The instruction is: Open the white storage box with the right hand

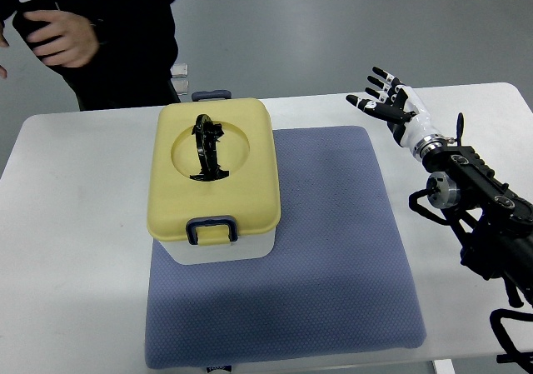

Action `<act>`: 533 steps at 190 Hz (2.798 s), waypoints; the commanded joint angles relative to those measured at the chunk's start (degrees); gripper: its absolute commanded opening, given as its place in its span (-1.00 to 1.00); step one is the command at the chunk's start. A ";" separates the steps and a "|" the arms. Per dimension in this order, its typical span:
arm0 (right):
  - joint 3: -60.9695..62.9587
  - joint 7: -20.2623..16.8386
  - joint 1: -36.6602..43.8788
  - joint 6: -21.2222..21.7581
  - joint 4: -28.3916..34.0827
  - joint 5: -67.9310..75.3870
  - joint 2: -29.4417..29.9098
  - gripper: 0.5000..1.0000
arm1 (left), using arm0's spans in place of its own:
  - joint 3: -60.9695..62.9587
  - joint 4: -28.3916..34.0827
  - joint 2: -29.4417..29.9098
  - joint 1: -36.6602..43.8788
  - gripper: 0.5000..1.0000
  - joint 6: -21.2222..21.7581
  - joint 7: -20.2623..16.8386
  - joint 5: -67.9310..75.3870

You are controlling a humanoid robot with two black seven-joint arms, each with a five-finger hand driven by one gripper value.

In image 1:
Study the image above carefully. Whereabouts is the person's hand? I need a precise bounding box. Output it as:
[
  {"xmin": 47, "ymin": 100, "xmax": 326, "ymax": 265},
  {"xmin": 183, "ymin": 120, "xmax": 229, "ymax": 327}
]
[{"xmin": 24, "ymin": 10, "xmax": 100, "ymax": 68}]

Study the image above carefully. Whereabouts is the person's other hand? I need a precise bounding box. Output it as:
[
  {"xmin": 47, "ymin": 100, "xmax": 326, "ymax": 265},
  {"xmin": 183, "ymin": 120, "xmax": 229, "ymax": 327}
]
[{"xmin": 0, "ymin": 32, "xmax": 9, "ymax": 79}]

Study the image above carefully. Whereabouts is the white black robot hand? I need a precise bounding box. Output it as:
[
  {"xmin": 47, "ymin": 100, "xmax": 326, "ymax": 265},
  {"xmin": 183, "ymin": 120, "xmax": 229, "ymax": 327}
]
[{"xmin": 346, "ymin": 67, "xmax": 445, "ymax": 161}]

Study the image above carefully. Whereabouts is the yellow box lid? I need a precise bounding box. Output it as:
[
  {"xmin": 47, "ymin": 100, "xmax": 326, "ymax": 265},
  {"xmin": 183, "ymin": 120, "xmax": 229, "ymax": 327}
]
[{"xmin": 147, "ymin": 98, "xmax": 281, "ymax": 246}]

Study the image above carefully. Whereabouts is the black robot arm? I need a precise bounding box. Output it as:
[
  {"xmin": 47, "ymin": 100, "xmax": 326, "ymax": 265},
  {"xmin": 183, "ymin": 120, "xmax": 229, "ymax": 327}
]
[{"xmin": 409, "ymin": 116, "xmax": 532, "ymax": 307}]

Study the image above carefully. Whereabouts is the white storage box base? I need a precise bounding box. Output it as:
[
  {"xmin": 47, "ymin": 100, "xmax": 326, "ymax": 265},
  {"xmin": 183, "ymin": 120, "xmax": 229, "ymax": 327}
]
[{"xmin": 160, "ymin": 228, "xmax": 276, "ymax": 265}]

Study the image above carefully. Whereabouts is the black phone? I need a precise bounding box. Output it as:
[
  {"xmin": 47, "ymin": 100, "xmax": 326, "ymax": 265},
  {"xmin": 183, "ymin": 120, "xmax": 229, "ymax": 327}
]
[{"xmin": 12, "ymin": 0, "xmax": 59, "ymax": 51}]

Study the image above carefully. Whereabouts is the person in black clothes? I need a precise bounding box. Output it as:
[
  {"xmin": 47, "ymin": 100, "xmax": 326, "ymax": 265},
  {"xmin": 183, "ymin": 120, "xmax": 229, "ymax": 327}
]
[{"xmin": 1, "ymin": 0, "xmax": 180, "ymax": 111}]

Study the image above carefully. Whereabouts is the upper floor socket plate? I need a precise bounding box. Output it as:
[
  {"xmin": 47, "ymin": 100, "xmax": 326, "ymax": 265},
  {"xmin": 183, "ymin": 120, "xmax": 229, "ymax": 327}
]
[{"xmin": 171, "ymin": 63, "xmax": 188, "ymax": 77}]

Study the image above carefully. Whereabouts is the floor socket plate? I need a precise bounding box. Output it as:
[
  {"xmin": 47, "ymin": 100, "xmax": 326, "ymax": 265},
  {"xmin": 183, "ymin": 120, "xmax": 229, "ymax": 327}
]
[
  {"xmin": 171, "ymin": 63, "xmax": 188, "ymax": 77},
  {"xmin": 171, "ymin": 79, "xmax": 189, "ymax": 96}
]

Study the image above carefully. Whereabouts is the lower floor socket plate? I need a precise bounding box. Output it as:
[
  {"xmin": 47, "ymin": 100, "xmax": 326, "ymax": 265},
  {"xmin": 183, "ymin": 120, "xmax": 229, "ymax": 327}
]
[{"xmin": 171, "ymin": 79, "xmax": 189, "ymax": 96}]

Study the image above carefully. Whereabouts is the blue textured mat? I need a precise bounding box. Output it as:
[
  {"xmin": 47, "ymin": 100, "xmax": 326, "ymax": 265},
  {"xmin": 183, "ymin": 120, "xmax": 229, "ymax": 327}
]
[{"xmin": 145, "ymin": 126, "xmax": 426, "ymax": 369}]

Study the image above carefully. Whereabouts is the white table leg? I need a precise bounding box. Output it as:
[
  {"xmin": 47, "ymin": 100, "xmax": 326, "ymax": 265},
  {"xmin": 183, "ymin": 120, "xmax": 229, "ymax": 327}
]
[{"xmin": 432, "ymin": 359, "xmax": 456, "ymax": 374}]

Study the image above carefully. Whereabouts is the black cable loop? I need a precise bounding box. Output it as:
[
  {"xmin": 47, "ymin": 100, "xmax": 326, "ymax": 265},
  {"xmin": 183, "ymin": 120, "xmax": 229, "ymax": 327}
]
[{"xmin": 489, "ymin": 308, "xmax": 533, "ymax": 371}]

